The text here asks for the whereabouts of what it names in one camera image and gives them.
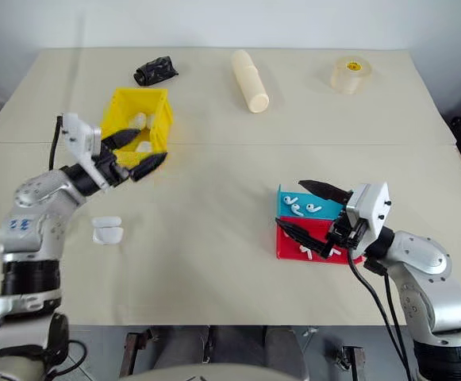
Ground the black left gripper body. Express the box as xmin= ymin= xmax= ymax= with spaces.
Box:
xmin=91 ymin=138 xmax=132 ymax=188

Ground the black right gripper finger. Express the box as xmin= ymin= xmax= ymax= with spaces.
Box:
xmin=274 ymin=217 xmax=332 ymax=261
xmin=298 ymin=179 xmax=354 ymax=205

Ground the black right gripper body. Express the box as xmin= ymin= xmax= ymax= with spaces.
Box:
xmin=320 ymin=210 xmax=375 ymax=261

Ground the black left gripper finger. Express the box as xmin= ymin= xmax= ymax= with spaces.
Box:
xmin=129 ymin=151 xmax=169 ymax=183
xmin=102 ymin=128 xmax=141 ymax=152

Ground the blue tray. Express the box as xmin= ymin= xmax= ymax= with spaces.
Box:
xmin=275 ymin=183 xmax=345 ymax=221

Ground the red tray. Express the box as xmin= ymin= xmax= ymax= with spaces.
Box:
xmin=273 ymin=215 xmax=364 ymax=265

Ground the yellow plastic bin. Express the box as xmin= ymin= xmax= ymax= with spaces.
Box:
xmin=99 ymin=87 xmax=175 ymax=167

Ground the black crumpled plastic bag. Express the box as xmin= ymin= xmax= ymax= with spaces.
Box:
xmin=133 ymin=56 xmax=181 ymax=87

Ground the translucent tape roll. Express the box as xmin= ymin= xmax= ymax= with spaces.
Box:
xmin=329 ymin=56 xmax=375 ymax=96

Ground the cream plastic cylinder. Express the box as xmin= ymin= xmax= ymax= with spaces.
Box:
xmin=230 ymin=48 xmax=271 ymax=115

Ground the grey robot torso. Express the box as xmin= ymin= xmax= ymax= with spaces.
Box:
xmin=0 ymin=354 xmax=311 ymax=381

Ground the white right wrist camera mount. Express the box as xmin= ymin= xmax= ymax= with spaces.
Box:
xmin=344 ymin=181 xmax=393 ymax=250

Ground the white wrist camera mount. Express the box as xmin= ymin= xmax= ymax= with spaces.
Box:
xmin=344 ymin=181 xmax=393 ymax=250
xmin=60 ymin=112 xmax=109 ymax=188

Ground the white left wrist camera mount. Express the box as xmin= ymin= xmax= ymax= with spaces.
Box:
xmin=60 ymin=112 xmax=109 ymax=188

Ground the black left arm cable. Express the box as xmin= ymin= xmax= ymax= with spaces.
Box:
xmin=49 ymin=114 xmax=65 ymax=172

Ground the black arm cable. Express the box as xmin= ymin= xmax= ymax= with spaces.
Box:
xmin=363 ymin=257 xmax=412 ymax=358
xmin=49 ymin=114 xmax=65 ymax=172
xmin=347 ymin=253 xmax=413 ymax=374

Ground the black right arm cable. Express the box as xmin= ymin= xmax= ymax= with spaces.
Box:
xmin=363 ymin=257 xmax=412 ymax=358
xmin=347 ymin=253 xmax=413 ymax=374

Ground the rusty metal bracket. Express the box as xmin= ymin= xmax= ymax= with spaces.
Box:
xmin=334 ymin=344 xmax=367 ymax=373
xmin=119 ymin=326 xmax=155 ymax=379

